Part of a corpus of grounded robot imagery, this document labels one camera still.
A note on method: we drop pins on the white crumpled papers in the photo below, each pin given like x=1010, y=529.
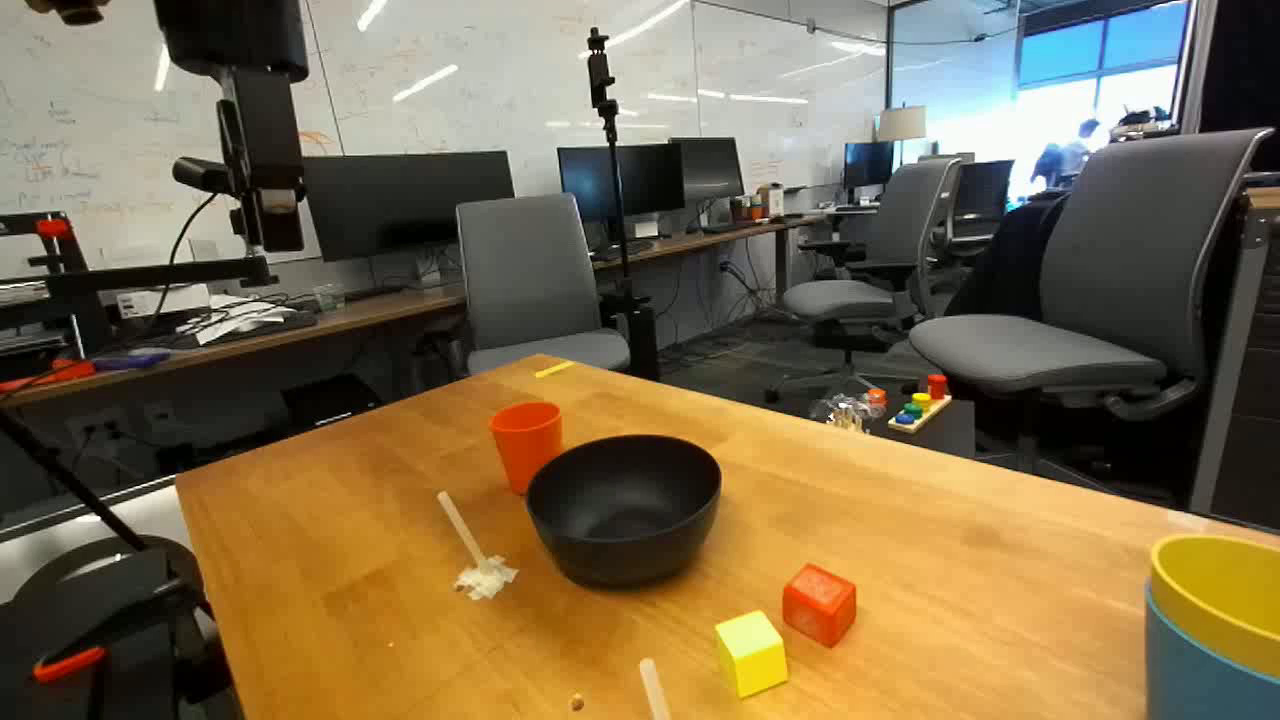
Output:
x=232, y=321

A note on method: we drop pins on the white brush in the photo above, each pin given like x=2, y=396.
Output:
x=485, y=579

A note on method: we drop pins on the wooden office desk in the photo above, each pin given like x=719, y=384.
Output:
x=705, y=241

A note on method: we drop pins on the black low side table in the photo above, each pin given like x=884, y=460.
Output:
x=948, y=429

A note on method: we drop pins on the armless grey office chair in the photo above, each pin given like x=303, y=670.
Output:
x=525, y=273

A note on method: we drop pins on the grey office chair with armrests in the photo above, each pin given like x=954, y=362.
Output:
x=911, y=220
x=1133, y=255

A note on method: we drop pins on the black camera tripod pole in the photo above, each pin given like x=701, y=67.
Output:
x=616, y=224

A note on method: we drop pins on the orange plastic cup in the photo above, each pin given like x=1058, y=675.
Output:
x=525, y=440

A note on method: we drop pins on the black stereo camera on stand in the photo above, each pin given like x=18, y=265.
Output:
x=203, y=175

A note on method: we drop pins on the yellow wooden cube block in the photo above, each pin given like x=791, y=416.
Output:
x=748, y=657

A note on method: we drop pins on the small blue flat object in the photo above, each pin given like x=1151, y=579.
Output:
x=131, y=359

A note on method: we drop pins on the orange wooden cube block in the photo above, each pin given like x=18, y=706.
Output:
x=817, y=611

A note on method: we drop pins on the black jacket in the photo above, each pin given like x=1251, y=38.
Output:
x=1013, y=260

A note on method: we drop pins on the black plastic bowl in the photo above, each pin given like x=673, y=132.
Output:
x=624, y=522

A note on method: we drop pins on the yellow plastic cup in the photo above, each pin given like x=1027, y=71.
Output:
x=1233, y=592

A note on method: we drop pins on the long wooden workbench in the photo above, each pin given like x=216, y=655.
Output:
x=361, y=319

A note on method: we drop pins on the orange hand tool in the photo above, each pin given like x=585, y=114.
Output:
x=52, y=376

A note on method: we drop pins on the black aluminium rail frame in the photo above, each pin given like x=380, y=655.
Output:
x=133, y=276

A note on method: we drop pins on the person in blue shirt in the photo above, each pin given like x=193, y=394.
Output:
x=1061, y=162

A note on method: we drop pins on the grey metal drawer cabinet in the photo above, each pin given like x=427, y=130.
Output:
x=1245, y=372

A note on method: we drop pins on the wooden stick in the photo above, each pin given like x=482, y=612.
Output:
x=653, y=690

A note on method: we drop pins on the white shade desk lamp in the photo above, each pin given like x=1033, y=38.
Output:
x=903, y=123

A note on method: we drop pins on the blue plastic cup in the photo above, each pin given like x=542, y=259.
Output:
x=1193, y=683

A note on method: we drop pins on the black tripod leg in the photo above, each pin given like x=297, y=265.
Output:
x=73, y=481

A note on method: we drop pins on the wide black computer monitor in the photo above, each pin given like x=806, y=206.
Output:
x=402, y=203

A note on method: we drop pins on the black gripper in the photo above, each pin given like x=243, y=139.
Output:
x=232, y=38

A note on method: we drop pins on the clear plastic toy bag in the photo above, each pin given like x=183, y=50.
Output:
x=848, y=405

